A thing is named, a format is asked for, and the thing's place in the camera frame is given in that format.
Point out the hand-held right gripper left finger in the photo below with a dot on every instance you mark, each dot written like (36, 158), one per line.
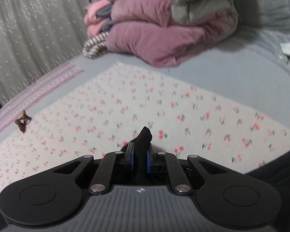
(131, 158)

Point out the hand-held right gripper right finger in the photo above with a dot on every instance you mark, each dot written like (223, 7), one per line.
(148, 162)

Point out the black pants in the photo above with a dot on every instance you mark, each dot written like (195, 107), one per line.
(145, 137)

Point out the cherry print bed cover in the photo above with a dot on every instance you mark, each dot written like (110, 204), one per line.
(159, 101)

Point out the pink striped cloth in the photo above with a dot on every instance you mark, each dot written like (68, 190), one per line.
(50, 82)

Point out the brown hair claw clip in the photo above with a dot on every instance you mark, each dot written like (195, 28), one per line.
(23, 122)

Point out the brown white striped cloth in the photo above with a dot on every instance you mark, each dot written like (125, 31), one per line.
(94, 46)

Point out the grey-blue bed sheet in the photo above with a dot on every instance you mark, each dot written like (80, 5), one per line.
(232, 72)

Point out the folded mauve comforter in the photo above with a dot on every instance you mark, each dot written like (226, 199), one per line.
(147, 36)

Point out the pink fleece blanket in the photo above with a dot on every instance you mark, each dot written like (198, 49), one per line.
(94, 14)

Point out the grey flower print curtain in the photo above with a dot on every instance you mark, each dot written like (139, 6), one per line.
(26, 29)

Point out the grey quilted blanket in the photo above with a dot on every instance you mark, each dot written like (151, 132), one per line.
(275, 4)

